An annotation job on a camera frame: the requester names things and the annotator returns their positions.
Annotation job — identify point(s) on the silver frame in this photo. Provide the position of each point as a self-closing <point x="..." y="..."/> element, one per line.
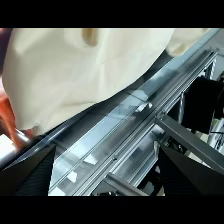
<point x="133" y="150"/>

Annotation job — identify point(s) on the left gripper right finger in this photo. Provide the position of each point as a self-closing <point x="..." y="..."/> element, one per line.
<point x="190" y="176"/>

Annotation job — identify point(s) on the cream shirt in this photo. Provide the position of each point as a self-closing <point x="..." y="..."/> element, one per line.
<point x="83" y="73"/>

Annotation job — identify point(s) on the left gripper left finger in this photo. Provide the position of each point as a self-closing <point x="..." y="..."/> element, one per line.
<point x="31" y="176"/>

